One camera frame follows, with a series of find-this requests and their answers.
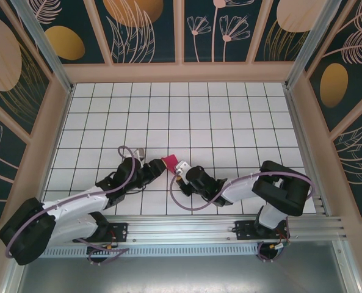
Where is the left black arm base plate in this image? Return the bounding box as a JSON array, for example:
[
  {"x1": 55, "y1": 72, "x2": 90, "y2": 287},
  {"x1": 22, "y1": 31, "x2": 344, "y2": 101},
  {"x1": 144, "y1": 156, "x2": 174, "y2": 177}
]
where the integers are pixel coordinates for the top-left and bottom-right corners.
[{"x1": 73, "y1": 222, "x2": 129, "y2": 244}]

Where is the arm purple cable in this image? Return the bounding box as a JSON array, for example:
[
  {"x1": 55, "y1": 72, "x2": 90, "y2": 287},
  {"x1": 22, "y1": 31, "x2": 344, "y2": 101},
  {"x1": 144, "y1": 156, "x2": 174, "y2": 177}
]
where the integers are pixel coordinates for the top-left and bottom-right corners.
[
  {"x1": 4, "y1": 145, "x2": 145, "y2": 266},
  {"x1": 169, "y1": 170, "x2": 317, "y2": 263}
]

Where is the long aluminium mounting rail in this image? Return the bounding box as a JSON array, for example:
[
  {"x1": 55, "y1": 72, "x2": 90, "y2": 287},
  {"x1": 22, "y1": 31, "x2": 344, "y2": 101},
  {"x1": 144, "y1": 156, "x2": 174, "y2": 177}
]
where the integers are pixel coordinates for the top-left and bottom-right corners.
[{"x1": 14, "y1": 214, "x2": 349, "y2": 245}]

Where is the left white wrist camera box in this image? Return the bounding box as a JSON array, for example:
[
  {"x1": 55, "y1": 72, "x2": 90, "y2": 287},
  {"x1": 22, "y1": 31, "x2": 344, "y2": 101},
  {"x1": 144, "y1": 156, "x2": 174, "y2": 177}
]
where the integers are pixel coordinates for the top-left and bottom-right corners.
[{"x1": 132, "y1": 147, "x2": 147, "y2": 168}]

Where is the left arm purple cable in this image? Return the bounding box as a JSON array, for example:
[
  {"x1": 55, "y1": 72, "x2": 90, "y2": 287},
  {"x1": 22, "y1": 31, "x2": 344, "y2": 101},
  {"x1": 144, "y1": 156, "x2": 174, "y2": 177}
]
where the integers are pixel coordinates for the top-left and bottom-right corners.
[{"x1": 4, "y1": 145, "x2": 145, "y2": 266}]

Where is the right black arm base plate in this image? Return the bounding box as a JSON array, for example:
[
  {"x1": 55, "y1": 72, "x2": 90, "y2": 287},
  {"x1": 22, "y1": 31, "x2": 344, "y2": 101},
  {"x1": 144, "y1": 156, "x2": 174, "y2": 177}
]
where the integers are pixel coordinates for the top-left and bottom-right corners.
[{"x1": 234, "y1": 219, "x2": 291, "y2": 241}]

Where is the slotted grey cable duct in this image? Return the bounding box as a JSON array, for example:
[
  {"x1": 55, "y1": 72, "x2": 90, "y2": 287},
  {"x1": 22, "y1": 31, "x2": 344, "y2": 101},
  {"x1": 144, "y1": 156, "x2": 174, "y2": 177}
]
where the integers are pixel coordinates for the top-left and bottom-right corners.
[{"x1": 27, "y1": 242, "x2": 261, "y2": 258}]

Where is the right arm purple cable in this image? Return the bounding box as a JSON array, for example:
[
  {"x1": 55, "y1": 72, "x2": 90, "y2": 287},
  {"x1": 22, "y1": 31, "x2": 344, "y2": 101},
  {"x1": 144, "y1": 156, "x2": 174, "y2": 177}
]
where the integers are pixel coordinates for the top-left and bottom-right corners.
[{"x1": 169, "y1": 170, "x2": 317, "y2": 263}]

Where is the aluminium corner post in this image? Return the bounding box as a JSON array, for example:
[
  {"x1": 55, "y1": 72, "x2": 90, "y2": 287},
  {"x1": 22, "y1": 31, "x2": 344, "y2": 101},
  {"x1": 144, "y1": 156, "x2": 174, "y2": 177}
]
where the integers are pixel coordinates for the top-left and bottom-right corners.
[
  {"x1": 9, "y1": 0, "x2": 74, "y2": 94},
  {"x1": 284, "y1": 0, "x2": 344, "y2": 90}
]

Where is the aluminium side rail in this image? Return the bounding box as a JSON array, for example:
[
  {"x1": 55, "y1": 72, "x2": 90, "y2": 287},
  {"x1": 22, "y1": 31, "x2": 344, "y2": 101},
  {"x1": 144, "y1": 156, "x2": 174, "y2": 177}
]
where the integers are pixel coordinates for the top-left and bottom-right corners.
[{"x1": 283, "y1": 84, "x2": 333, "y2": 218}]

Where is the red paper sheet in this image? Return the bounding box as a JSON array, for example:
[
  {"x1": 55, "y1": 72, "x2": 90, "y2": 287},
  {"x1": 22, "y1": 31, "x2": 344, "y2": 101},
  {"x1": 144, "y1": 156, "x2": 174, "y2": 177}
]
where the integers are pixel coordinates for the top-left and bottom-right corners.
[{"x1": 163, "y1": 154, "x2": 181, "y2": 173}]

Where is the grey metal sheet panel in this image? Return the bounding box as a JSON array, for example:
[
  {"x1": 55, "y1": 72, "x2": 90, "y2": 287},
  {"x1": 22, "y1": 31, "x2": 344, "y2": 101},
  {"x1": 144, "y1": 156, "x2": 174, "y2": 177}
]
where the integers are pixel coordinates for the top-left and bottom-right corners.
[{"x1": 2, "y1": 241, "x2": 362, "y2": 293}]

